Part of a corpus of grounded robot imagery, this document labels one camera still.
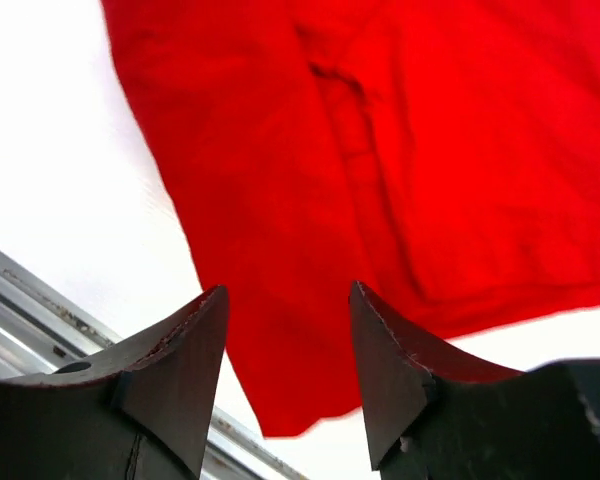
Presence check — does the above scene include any aluminium mounting rail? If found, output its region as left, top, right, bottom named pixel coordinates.
left=0, top=252, right=298, bottom=479

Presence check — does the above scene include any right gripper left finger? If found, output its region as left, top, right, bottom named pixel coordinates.
left=0, top=286, right=229, bottom=479

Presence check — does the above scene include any red t-shirt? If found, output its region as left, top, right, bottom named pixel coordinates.
left=102, top=1, right=600, bottom=438

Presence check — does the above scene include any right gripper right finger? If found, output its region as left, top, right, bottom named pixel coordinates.
left=349, top=282, right=600, bottom=480

